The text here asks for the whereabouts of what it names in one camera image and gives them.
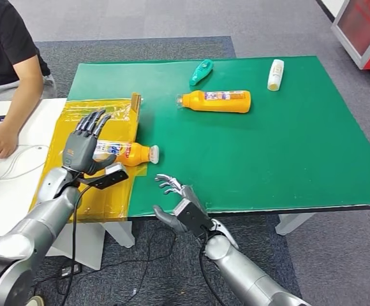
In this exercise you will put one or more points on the white table leg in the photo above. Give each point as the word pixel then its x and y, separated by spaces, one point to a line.
pixel 121 234
pixel 295 224

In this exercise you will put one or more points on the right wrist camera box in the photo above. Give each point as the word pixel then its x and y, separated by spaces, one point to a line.
pixel 192 219

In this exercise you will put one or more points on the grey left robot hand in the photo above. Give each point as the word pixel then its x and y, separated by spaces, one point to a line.
pixel 78 152

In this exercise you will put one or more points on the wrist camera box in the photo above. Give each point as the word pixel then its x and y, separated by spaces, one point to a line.
pixel 192 219
pixel 108 177

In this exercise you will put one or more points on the teal green bottle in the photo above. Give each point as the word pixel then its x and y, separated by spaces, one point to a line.
pixel 201 71

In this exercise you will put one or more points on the person's forearm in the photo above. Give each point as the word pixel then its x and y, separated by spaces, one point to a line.
pixel 25 95

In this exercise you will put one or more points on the black power brick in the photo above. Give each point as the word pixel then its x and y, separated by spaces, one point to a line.
pixel 70 270

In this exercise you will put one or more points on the yellow plastic sheet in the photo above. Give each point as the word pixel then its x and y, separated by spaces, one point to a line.
pixel 108 198

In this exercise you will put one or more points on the red and white cabinet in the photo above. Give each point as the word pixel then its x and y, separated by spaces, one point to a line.
pixel 363 29

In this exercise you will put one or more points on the green table mat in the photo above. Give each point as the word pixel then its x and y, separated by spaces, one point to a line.
pixel 268 148

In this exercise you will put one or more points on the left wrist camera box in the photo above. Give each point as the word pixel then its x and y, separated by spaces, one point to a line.
pixel 108 177

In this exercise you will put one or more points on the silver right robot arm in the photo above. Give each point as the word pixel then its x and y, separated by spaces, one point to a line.
pixel 242 274

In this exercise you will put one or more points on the small brown box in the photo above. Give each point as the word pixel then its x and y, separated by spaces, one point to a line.
pixel 136 102

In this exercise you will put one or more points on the orange detergent bottle white cap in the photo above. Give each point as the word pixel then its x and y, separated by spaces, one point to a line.
pixel 134 154

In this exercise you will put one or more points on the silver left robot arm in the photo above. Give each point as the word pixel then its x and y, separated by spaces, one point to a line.
pixel 29 236

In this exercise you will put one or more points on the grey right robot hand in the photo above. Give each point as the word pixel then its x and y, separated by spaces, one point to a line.
pixel 189 193

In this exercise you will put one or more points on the person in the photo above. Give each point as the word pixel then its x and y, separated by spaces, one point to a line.
pixel 3 42

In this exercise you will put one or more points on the white cream bottle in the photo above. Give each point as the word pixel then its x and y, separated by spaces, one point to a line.
pixel 275 74

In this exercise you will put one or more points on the orange detergent bottle clear cap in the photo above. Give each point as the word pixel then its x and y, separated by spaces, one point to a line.
pixel 223 104

